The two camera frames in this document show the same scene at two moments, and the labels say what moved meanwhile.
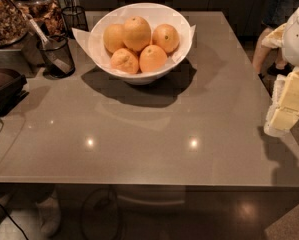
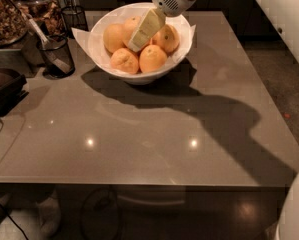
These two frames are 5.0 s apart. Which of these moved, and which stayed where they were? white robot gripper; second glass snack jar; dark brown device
Moved: white robot gripper
Stayed: second glass snack jar; dark brown device
